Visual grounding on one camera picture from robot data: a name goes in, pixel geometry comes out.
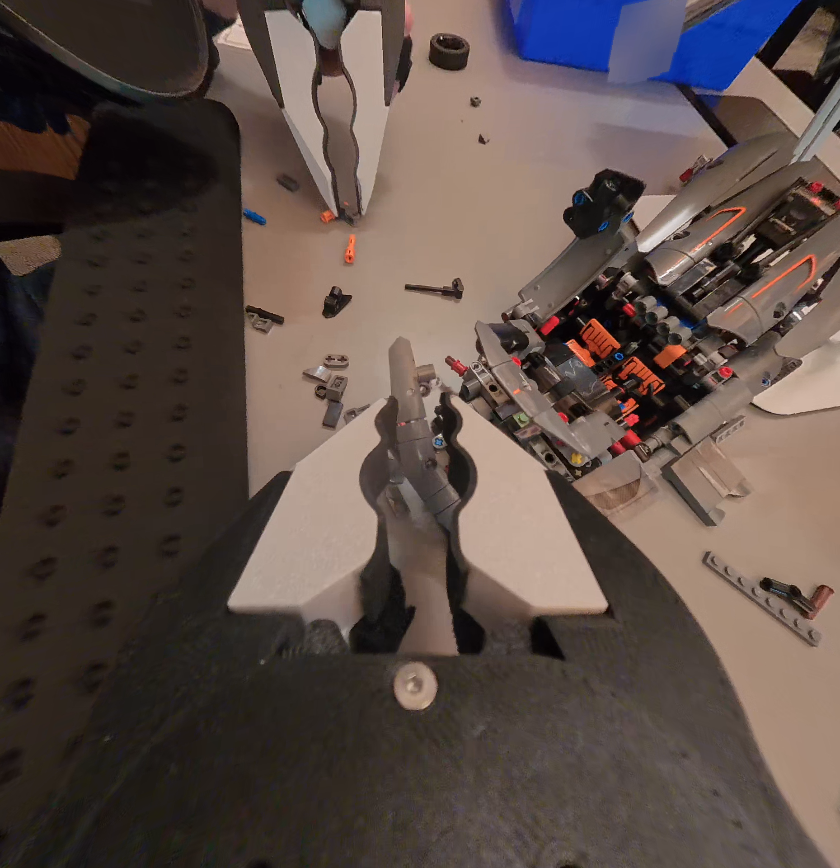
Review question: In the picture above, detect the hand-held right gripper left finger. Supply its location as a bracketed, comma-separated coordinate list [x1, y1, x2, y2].
[228, 396, 417, 653]

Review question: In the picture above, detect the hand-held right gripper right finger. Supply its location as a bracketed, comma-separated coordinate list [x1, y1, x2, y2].
[437, 393, 609, 653]

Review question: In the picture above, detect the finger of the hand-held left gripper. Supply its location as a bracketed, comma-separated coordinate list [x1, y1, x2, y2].
[263, 9, 341, 212]
[337, 9, 395, 219]

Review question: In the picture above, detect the grey lego panel strip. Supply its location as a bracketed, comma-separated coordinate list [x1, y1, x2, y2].
[375, 336, 463, 531]

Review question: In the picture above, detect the grey lego car model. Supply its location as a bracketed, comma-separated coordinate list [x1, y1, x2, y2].
[459, 131, 840, 511]

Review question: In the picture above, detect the small black lego tyre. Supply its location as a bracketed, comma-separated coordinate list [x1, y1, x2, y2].
[429, 32, 472, 71]

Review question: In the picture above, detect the grey lego tile panel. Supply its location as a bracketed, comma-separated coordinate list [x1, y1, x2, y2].
[660, 437, 753, 528]

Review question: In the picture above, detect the long thin grey studded plate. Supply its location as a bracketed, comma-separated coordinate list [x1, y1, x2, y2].
[702, 550, 822, 647]

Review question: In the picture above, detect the dark perforated panel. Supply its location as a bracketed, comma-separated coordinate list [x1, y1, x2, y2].
[0, 100, 249, 815]

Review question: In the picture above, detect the bright blue object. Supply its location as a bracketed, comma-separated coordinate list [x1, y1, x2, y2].
[507, 0, 802, 90]

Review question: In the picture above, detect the black axle connector piece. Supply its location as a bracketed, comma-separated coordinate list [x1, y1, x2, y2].
[760, 577, 816, 612]

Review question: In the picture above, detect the grey metal bar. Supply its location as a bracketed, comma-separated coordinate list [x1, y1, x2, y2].
[789, 68, 840, 165]

